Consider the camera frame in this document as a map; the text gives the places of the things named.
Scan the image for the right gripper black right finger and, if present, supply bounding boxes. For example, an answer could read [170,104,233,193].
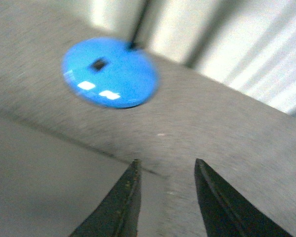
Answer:
[194,158,291,237]

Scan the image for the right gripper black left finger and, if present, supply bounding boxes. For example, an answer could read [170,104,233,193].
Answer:
[70,159,142,237]

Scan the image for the grey laptop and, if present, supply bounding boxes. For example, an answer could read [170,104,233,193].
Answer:
[0,114,172,237]

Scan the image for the blue desk lamp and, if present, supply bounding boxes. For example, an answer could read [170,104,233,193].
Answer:
[62,0,160,109]

